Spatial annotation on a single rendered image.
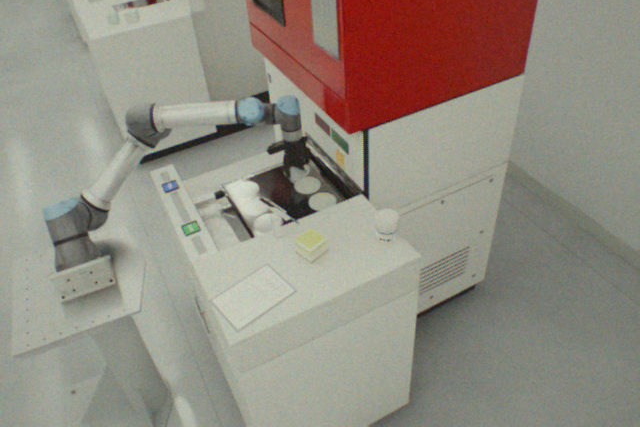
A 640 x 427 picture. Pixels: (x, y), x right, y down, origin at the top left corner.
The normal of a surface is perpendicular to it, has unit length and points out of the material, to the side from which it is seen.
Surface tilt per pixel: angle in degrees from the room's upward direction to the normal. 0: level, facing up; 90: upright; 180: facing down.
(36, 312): 0
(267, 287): 0
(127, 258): 0
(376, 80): 90
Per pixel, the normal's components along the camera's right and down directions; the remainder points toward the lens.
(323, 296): -0.07, -0.77
